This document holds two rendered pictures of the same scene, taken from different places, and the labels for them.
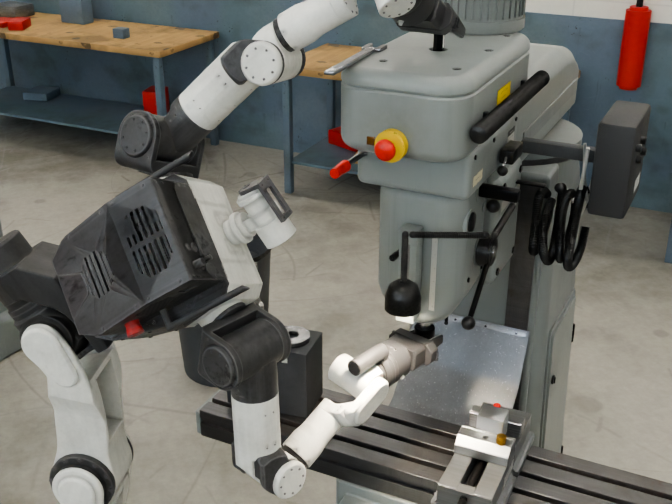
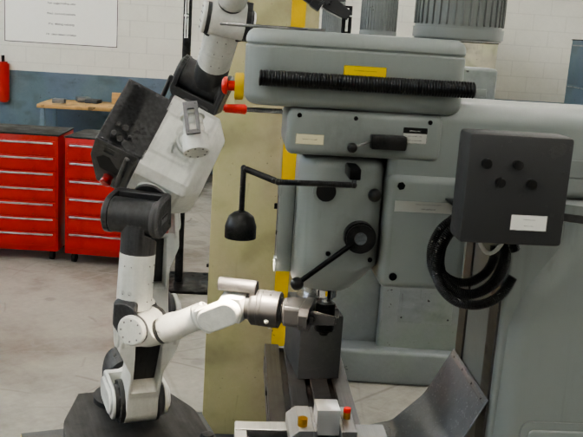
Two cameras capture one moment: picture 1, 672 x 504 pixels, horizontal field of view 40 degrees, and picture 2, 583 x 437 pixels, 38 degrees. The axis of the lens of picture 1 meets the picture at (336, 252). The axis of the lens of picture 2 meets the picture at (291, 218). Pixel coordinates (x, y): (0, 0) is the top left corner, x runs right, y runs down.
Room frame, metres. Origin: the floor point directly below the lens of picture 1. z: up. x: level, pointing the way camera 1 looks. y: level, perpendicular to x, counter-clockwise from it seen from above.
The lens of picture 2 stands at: (0.77, -1.80, 1.88)
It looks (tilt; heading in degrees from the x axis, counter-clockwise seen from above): 13 degrees down; 60
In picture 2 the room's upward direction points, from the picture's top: 4 degrees clockwise
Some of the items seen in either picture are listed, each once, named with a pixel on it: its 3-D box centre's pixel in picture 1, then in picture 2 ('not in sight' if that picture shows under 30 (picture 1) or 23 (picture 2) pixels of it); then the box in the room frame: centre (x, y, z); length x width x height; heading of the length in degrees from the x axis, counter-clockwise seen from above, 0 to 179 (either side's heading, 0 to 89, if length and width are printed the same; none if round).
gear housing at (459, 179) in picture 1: (440, 144); (357, 128); (1.84, -0.22, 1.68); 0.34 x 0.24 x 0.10; 154
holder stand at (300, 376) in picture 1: (274, 365); (312, 331); (1.99, 0.16, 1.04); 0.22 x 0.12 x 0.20; 71
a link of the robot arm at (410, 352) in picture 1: (399, 356); (287, 311); (1.73, -0.14, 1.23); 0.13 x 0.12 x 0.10; 49
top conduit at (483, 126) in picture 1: (511, 103); (367, 83); (1.76, -0.35, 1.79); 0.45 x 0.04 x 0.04; 154
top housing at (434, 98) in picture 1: (438, 87); (350, 69); (1.81, -0.21, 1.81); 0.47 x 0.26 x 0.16; 154
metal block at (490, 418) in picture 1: (492, 423); (326, 417); (1.72, -0.36, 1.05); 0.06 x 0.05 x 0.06; 65
